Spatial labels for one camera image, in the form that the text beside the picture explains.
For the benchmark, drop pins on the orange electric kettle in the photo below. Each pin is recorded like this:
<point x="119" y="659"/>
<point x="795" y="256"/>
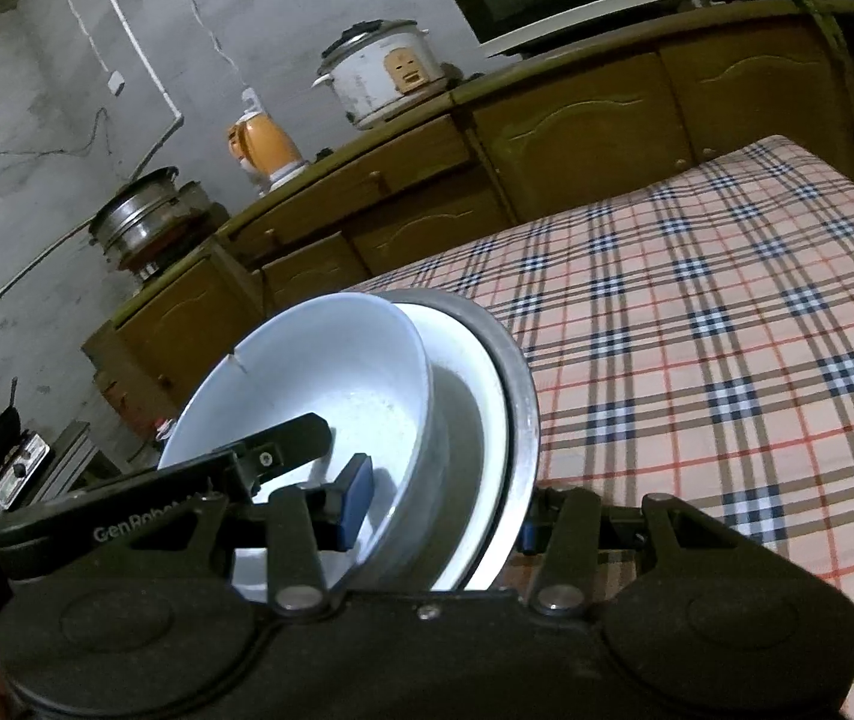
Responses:
<point x="269" y="150"/>

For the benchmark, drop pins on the white wall switch box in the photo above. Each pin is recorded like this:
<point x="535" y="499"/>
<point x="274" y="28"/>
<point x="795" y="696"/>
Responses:
<point x="116" y="82"/>

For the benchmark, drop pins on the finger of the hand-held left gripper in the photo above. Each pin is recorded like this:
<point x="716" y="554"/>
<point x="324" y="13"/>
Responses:
<point x="284" y="450"/>

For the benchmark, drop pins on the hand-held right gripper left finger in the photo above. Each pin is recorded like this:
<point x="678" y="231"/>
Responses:
<point x="358" y="495"/>

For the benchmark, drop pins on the large steel plate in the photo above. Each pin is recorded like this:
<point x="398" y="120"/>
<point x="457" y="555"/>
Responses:
<point x="472" y="427"/>

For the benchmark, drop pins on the dull metal pot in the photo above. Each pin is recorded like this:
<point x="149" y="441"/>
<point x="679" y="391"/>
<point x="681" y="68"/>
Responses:
<point x="193" y="202"/>

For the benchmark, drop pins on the white gas stove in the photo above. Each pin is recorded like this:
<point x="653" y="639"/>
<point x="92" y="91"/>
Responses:
<point x="18" y="476"/>

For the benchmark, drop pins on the plastic bottle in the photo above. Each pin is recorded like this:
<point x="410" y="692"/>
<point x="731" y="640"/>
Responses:
<point x="164" y="429"/>

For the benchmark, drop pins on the metal rack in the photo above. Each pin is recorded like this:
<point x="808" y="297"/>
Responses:
<point x="71" y="457"/>

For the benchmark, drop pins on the plaid tablecloth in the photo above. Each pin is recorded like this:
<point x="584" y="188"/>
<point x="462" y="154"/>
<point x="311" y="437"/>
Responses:
<point x="697" y="352"/>

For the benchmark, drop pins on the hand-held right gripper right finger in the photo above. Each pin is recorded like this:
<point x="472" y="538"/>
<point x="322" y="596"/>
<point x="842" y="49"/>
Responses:
<point x="569" y="521"/>

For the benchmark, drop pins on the dark cooktop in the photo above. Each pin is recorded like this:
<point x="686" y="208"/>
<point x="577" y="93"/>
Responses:
<point x="172" y="251"/>

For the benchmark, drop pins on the large white bowl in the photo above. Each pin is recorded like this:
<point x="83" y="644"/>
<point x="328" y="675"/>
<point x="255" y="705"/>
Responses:
<point x="307" y="382"/>

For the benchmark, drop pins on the white wall socket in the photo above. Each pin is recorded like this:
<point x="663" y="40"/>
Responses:
<point x="251" y="99"/>

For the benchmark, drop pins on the steel steamer pot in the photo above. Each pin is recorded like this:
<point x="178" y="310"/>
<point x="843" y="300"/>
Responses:
<point x="134" y="217"/>

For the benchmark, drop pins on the white wall conduit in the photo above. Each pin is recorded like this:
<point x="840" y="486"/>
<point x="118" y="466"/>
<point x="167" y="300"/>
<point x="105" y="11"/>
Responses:
<point x="138" y="37"/>

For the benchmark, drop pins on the wooden cabinet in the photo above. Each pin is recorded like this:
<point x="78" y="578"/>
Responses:
<point x="584" y="127"/>

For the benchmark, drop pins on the white rice cooker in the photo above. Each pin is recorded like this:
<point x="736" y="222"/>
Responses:
<point x="374" y="75"/>

